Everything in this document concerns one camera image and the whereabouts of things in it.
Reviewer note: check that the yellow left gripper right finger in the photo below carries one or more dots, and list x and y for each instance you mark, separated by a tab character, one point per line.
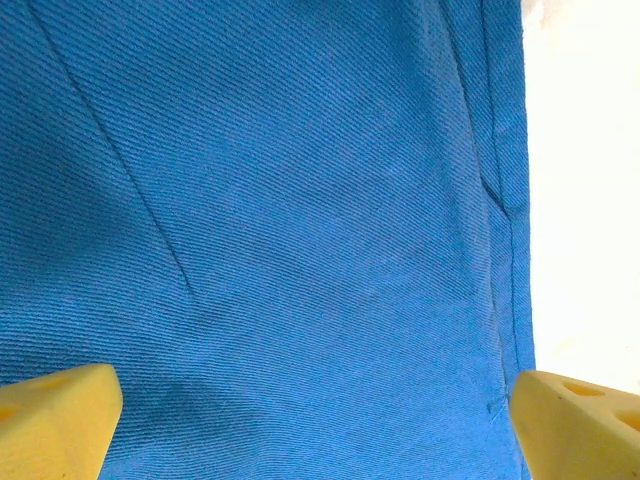
580	435

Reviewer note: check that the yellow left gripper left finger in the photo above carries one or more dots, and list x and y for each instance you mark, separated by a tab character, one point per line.
55	430

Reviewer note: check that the blue long pants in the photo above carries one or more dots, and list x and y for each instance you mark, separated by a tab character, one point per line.
300	210

